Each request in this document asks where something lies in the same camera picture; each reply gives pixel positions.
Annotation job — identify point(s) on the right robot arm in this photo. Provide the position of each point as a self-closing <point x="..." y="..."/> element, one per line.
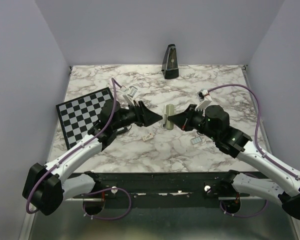
<point x="283" y="186"/>

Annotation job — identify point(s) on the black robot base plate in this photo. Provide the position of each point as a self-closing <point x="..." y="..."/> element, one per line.
<point x="143" y="190"/>

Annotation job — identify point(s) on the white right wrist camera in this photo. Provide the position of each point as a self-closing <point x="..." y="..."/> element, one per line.
<point x="204" y="100"/>

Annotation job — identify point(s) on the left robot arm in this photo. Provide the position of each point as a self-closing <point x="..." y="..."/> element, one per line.
<point x="65" y="165"/>

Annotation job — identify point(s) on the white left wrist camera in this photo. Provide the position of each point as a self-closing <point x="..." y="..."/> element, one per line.
<point x="128" y="94"/>

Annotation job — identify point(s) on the small grey staple tray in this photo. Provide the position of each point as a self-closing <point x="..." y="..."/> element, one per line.
<point x="196" y="140"/>

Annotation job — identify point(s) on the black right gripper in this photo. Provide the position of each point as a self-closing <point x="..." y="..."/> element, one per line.
<point x="183" y="119"/>

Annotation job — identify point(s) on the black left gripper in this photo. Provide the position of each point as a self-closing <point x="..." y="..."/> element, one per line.
<point x="151" y="117"/>

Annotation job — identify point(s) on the white staple box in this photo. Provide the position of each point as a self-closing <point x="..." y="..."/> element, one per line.
<point x="147" y="137"/>

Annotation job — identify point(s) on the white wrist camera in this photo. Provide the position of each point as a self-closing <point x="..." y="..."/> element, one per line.
<point x="128" y="94"/>
<point x="204" y="100"/>

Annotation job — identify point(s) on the black white chessboard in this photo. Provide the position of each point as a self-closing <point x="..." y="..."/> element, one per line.
<point x="78" y="115"/>

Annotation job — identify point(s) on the black metronome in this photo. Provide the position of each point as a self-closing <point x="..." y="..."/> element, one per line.
<point x="170" y="68"/>

